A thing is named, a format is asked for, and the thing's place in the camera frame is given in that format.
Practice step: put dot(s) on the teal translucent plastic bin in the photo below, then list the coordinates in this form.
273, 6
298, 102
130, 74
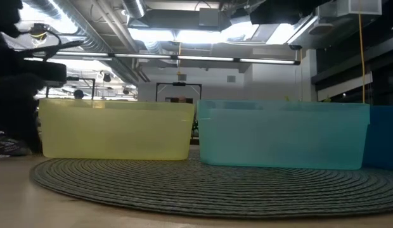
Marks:
282, 136

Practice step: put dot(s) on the long ceiling light strip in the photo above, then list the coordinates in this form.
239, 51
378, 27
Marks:
203, 58

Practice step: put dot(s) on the blue plastic bin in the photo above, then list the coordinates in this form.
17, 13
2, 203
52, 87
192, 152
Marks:
383, 136

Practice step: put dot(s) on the round grey woven placemat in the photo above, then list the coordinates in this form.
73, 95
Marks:
196, 190

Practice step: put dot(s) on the yellow translucent plastic bin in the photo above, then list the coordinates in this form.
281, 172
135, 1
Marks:
117, 133

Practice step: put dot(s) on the white ceiling box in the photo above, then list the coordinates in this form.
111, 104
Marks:
358, 7

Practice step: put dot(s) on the silver round ventilation duct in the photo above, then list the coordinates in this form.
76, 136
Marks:
134, 8

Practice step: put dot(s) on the person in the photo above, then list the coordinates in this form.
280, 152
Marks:
78, 94

